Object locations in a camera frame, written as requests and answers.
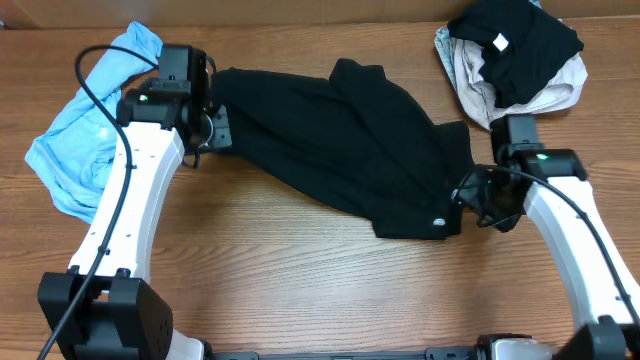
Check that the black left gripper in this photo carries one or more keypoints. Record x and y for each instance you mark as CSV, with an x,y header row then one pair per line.
x,y
220,126

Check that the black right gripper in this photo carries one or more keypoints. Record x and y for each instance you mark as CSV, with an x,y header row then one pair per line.
x,y
470,192

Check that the black t-shirt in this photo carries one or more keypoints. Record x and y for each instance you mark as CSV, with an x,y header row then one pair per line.
x,y
354,141

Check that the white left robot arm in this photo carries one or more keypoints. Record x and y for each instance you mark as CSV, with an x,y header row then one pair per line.
x,y
103,306

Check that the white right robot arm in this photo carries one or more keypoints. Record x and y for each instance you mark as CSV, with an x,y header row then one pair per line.
x,y
551,188

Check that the folded beige garment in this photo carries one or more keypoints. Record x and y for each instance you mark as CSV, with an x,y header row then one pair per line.
x,y
484,102

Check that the light blue t-shirt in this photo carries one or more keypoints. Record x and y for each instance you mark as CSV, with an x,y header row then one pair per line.
x,y
74,157

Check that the folded black garment on pile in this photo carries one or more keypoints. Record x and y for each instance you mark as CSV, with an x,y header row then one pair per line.
x,y
520,41

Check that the folded grey striped garment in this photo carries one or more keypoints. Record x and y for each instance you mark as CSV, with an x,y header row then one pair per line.
x,y
445,49

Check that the brown cardboard wall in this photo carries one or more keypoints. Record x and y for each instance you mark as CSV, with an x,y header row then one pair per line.
x,y
51,14

